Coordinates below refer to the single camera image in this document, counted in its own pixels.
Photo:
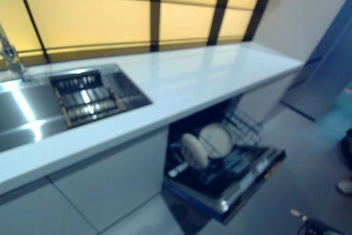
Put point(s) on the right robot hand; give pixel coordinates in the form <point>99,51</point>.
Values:
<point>319,228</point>

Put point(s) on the beige ceramic plate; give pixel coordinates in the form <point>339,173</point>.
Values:
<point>218,138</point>
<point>193,151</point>

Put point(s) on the open dishwasher lower rack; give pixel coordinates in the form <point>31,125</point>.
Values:
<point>242,191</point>

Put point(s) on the person's white shoe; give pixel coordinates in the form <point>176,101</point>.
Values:
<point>345,186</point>

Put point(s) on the person's dark trouser leg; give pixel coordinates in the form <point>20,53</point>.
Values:
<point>347,155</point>

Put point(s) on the grey end cabinet panel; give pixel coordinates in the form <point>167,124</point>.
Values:
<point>272,94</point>

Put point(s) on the blue tall panel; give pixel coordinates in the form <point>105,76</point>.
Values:
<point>324,67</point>

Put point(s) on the narrow grey cabinet door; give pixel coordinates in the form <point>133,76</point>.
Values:
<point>110,185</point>

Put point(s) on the black dish drying rack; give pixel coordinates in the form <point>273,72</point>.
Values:
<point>85,100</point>

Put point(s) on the wide grey cabinet door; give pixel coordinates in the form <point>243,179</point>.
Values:
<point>35,213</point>

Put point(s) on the stainless steel sink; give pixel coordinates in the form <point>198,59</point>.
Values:
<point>27,116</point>

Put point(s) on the chrome kitchen faucet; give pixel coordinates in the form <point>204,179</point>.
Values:
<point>11,59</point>

